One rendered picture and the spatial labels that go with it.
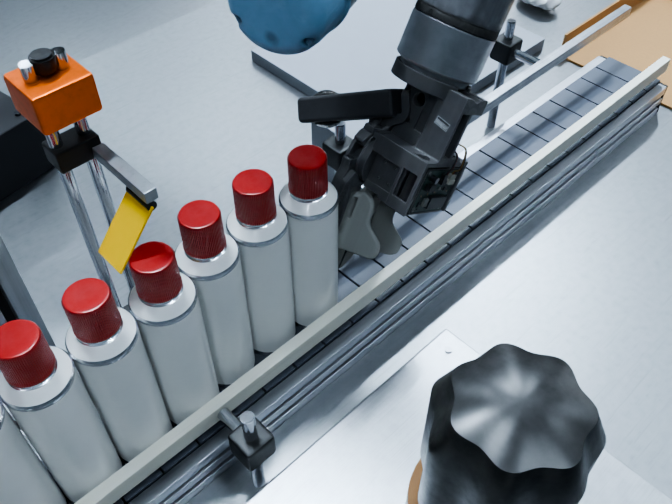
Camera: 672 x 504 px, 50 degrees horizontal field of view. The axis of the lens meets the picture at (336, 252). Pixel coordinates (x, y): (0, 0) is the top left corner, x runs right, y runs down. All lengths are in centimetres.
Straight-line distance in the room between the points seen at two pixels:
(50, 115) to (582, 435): 37
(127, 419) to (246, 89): 64
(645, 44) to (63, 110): 100
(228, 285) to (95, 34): 79
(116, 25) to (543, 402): 109
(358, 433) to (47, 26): 93
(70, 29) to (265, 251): 81
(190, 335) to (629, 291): 52
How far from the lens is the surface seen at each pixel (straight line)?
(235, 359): 66
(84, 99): 52
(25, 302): 68
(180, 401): 63
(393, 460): 65
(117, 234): 53
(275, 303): 64
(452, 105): 62
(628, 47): 129
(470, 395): 34
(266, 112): 107
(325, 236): 62
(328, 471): 65
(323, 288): 67
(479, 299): 83
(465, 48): 61
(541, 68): 95
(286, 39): 51
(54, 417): 54
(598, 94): 107
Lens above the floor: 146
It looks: 48 degrees down
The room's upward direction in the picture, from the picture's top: straight up
